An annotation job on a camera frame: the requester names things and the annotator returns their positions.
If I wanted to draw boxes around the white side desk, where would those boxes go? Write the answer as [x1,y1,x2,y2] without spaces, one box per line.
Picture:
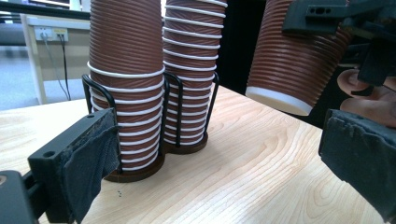
[20,13,92,105]

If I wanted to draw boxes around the stack of brown paper cups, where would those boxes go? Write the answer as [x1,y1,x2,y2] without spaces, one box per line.
[87,0,166,172]
[162,0,228,147]

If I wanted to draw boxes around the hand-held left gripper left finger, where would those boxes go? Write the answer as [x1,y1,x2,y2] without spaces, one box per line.
[27,107,121,224]

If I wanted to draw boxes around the black wire cup holder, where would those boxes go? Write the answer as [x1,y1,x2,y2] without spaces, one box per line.
[81,71,220,184]

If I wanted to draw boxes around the white wall socket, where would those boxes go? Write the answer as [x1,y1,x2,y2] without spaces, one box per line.
[33,26,69,42]

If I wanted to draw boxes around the black power cable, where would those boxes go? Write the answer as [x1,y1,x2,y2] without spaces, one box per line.
[59,35,73,101]

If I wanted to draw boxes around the grey power cable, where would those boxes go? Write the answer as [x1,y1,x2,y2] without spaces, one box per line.
[40,33,71,101]

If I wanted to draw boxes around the grey armchair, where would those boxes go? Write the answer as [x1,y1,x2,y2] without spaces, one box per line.
[0,21,26,48]

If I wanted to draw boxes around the brown ribbed paper cup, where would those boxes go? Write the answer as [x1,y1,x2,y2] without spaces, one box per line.
[245,0,354,117]

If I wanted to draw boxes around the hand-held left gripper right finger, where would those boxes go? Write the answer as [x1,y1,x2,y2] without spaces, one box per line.
[318,108,396,224]

